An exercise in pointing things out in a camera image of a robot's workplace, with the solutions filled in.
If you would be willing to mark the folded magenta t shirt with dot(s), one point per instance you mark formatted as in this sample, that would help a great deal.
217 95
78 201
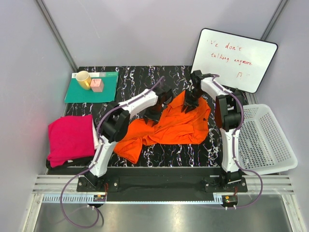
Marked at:
70 138

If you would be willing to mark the orange t shirt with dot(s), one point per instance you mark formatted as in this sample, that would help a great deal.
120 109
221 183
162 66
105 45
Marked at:
174 127

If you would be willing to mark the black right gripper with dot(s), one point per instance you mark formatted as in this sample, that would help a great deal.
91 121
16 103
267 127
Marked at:
191 105

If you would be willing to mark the white perforated plastic basket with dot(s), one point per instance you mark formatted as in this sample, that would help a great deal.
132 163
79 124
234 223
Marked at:
263 146

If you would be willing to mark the pink cube box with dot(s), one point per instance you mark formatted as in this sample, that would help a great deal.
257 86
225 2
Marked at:
97 85

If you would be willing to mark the folded black t shirt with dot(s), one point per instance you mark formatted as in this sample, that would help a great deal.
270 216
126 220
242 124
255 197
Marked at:
70 163

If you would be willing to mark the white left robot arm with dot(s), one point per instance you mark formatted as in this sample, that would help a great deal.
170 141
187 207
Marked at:
113 127

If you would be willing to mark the white whiteboard with red writing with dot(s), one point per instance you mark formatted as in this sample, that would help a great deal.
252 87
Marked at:
241 62

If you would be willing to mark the yellow mug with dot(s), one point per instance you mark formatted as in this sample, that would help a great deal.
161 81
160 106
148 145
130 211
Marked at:
84 79

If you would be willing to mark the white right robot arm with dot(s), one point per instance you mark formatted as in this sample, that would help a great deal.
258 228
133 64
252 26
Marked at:
228 118

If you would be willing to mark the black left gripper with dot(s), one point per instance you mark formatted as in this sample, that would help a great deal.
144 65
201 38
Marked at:
154 118

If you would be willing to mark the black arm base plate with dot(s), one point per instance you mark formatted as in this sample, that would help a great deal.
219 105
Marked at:
163 184

